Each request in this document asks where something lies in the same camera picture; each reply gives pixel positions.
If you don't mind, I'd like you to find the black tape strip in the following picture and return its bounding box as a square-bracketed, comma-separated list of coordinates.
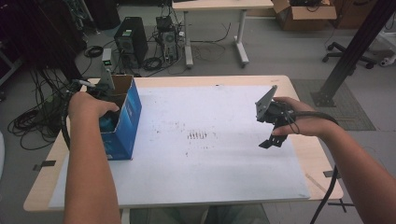
[32, 160, 57, 172]

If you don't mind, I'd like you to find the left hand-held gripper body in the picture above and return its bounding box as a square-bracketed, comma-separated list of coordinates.
[87, 66, 117, 102]

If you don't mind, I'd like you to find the black metal post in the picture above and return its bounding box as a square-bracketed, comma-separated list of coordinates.
[311, 0, 396, 108]

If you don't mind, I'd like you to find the coiled black cable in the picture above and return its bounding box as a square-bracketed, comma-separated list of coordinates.
[142, 56, 163, 72]
[83, 45, 105, 59]

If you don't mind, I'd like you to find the black office chair base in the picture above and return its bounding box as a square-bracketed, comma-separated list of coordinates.
[321, 41, 377, 70]

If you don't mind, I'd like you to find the black computer tower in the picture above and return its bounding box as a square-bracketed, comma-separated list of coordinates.
[113, 17, 149, 68]

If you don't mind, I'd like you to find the brown cardboard box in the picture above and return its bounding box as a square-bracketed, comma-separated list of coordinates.
[272, 0, 338, 32]

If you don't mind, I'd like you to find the white desk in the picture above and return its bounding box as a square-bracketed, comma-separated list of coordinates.
[171, 0, 275, 69]

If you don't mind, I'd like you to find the black tape cross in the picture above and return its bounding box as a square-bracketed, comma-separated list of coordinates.
[327, 199, 356, 214]

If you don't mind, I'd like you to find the black corrugated left gripper cable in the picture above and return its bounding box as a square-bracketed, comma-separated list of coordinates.
[60, 78, 96, 152]

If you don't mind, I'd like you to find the white object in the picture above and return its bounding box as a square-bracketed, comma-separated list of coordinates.
[378, 54, 396, 68]

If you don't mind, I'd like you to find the blue cardboard box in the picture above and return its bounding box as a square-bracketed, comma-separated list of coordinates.
[98, 74, 143, 161]

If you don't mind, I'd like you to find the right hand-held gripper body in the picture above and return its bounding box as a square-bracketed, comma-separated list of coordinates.
[255, 85, 295, 128]

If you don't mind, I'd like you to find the small grey device green light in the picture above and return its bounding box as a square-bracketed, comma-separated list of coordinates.
[102, 48, 113, 68]

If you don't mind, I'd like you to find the grey floor mat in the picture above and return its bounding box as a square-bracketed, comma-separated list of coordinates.
[290, 77, 377, 132]

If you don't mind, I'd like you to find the person's left hand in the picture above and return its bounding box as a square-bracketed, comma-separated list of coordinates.
[67, 91, 120, 122]

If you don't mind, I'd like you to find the white table mat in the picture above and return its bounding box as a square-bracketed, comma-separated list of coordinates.
[49, 85, 311, 209]

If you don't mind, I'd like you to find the dark curtain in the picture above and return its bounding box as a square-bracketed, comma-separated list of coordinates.
[0, 0, 88, 82]

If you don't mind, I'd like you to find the person's right hand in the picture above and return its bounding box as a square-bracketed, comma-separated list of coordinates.
[271, 96, 340, 138]

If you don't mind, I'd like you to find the open grey computer case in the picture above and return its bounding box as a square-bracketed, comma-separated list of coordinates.
[159, 27, 180, 63]

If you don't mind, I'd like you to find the bundle of black floor cables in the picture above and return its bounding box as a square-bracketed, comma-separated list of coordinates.
[7, 68, 71, 152]

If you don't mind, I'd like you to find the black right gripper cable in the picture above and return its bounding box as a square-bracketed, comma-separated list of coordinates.
[288, 110, 341, 224]

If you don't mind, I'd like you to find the small black box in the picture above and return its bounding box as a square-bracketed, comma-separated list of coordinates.
[155, 15, 174, 31]

